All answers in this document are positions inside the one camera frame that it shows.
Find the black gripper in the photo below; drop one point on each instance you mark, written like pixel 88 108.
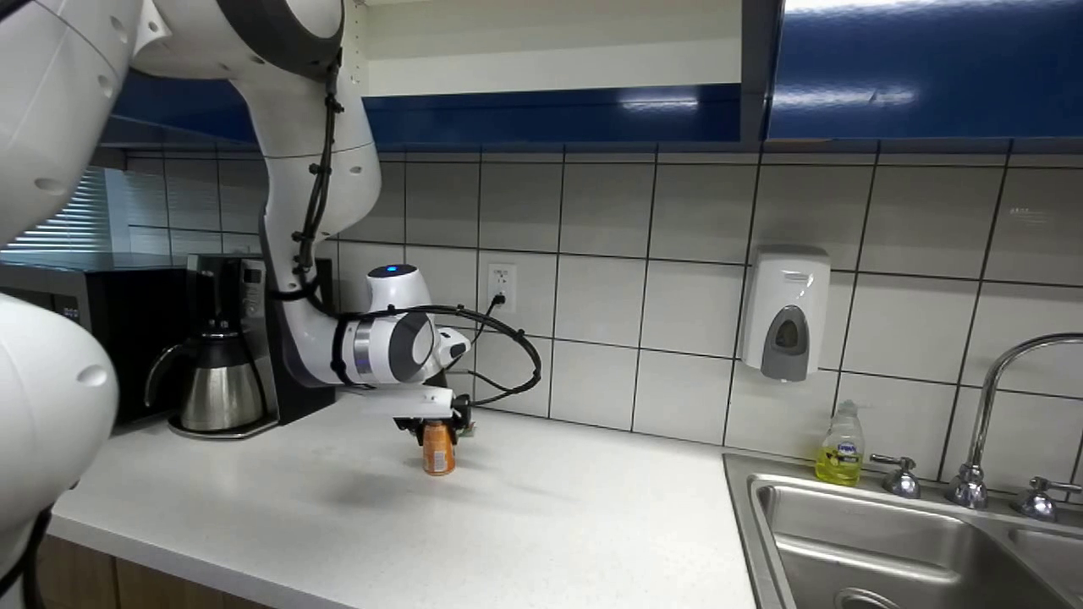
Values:
pixel 435 421

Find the orange fanta can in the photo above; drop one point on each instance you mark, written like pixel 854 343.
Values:
pixel 436 454

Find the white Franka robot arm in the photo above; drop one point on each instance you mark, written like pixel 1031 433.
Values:
pixel 306 147

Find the wooden base cabinet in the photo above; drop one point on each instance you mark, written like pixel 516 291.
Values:
pixel 102 581

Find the open blue cabinet door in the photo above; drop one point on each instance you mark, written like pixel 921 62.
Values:
pixel 170 105

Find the black coffee maker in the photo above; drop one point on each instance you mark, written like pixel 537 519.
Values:
pixel 287 384

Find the steel coffee carafe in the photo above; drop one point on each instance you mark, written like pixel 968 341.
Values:
pixel 221 389

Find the black microwave oven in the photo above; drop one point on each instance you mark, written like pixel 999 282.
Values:
pixel 124 326

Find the yellow dish soap bottle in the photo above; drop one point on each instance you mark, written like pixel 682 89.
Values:
pixel 840 452

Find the white window blinds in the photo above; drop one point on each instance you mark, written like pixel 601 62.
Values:
pixel 63 224

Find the stainless steel sink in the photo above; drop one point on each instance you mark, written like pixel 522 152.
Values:
pixel 900 544

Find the chrome gooseneck faucet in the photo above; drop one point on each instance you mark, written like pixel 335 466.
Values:
pixel 979 442

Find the white wall power outlet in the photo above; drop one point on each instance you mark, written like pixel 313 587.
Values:
pixel 503 280

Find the white wall soap dispenser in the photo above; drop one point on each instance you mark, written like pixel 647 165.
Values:
pixel 782 309

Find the open white-interior wall cabinet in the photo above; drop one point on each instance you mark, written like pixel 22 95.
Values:
pixel 543 46

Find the closed blue wall cabinet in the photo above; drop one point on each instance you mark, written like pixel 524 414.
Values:
pixel 924 69

